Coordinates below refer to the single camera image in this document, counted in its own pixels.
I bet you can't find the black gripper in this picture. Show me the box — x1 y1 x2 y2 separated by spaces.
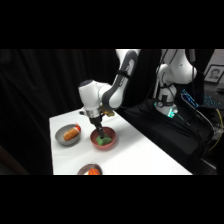
87 115 107 139

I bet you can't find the pink bowl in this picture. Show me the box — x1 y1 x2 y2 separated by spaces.
89 126 117 151

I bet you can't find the grey bowl with hot dog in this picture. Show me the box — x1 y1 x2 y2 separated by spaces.
54 123 83 146

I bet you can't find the grey bowl with orange toy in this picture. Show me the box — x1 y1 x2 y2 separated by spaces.
77 162 104 176

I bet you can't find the toy hot dog bun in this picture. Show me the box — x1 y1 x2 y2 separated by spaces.
63 128 80 142

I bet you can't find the orange toy food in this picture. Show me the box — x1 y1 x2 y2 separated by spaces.
87 168 101 176

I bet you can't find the black covered robot stand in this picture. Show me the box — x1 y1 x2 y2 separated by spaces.
119 97 216 175

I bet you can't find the green light on base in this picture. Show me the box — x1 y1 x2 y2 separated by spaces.
166 107 178 120

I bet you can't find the black curtain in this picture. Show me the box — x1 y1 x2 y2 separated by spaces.
0 49 165 176

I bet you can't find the blue lit device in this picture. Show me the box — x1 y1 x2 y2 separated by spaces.
180 88 201 110

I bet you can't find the framed portrait picture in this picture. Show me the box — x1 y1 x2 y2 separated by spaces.
203 64 224 85

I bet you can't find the yellow cable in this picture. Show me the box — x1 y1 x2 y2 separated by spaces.
207 108 224 153

